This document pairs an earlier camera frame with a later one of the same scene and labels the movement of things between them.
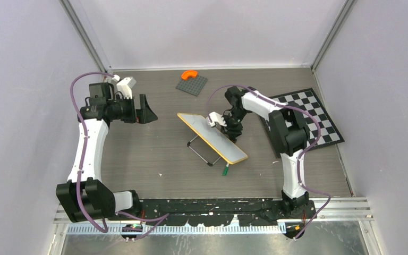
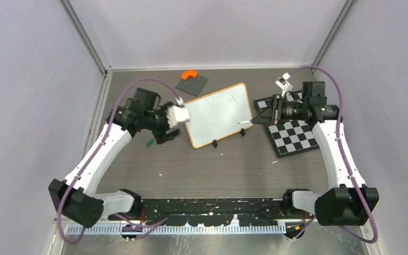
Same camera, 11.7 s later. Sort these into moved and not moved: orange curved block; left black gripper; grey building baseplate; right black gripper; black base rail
Moved: right black gripper; left black gripper
Not moved: orange curved block; grey building baseplate; black base rail
